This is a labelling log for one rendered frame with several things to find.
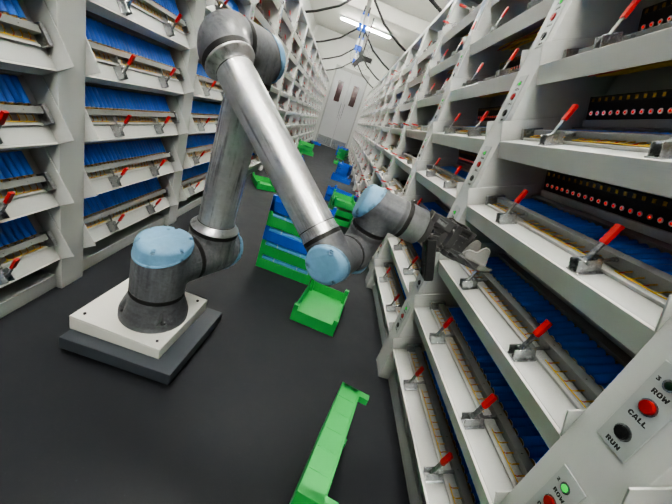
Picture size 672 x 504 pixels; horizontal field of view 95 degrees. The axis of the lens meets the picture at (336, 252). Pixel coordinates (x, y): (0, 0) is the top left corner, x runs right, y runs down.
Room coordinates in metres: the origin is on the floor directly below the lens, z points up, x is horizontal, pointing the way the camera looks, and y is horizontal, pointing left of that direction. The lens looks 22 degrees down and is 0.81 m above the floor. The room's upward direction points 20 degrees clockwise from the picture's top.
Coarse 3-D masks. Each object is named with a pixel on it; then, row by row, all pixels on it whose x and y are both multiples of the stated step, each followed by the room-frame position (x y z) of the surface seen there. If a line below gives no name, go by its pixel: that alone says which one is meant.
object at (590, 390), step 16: (480, 272) 0.83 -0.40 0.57; (496, 288) 0.73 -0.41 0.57; (512, 304) 0.66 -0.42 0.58; (528, 320) 0.60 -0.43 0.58; (544, 336) 0.54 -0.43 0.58; (560, 352) 0.50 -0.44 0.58; (560, 368) 0.48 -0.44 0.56; (576, 368) 0.46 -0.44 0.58; (576, 384) 0.44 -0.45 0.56; (592, 384) 0.43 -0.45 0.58; (592, 400) 0.41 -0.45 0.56
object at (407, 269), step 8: (392, 240) 1.60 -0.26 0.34; (400, 240) 1.48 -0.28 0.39; (392, 248) 1.49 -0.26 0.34; (400, 248) 1.47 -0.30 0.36; (408, 248) 1.45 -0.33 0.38; (416, 248) 1.44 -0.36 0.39; (392, 256) 1.46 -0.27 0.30; (400, 256) 1.39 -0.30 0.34; (408, 256) 1.36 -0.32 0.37; (416, 256) 1.21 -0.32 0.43; (400, 264) 1.30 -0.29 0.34; (408, 264) 1.30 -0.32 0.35; (416, 264) 1.28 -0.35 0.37; (400, 272) 1.23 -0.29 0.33; (408, 272) 1.20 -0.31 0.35; (416, 272) 1.22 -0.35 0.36; (400, 280) 1.23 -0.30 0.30; (408, 280) 1.15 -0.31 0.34; (408, 288) 1.09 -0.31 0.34
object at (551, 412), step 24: (456, 264) 0.92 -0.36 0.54; (456, 288) 0.78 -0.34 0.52; (480, 312) 0.66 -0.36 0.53; (480, 336) 0.62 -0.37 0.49; (504, 336) 0.57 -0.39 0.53; (528, 336) 0.57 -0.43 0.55; (504, 360) 0.51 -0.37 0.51; (552, 360) 0.51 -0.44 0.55; (528, 384) 0.45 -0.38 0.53; (552, 384) 0.45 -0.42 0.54; (528, 408) 0.43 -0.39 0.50; (552, 408) 0.40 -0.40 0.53; (552, 432) 0.37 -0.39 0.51
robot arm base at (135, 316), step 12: (132, 300) 0.68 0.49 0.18; (180, 300) 0.76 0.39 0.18; (120, 312) 0.68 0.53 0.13; (132, 312) 0.67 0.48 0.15; (144, 312) 0.68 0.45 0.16; (156, 312) 0.69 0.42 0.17; (168, 312) 0.71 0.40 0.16; (180, 312) 0.75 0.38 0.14; (132, 324) 0.66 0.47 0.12; (144, 324) 0.67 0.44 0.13; (156, 324) 0.69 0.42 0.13; (168, 324) 0.71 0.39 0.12; (180, 324) 0.75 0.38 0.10
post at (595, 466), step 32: (640, 352) 0.35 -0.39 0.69; (640, 384) 0.33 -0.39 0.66; (608, 416) 0.33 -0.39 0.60; (576, 448) 0.33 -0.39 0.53; (608, 448) 0.31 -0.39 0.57; (640, 448) 0.29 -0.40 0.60; (544, 480) 0.33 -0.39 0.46; (576, 480) 0.31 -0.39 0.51; (608, 480) 0.28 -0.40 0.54; (640, 480) 0.27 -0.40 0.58
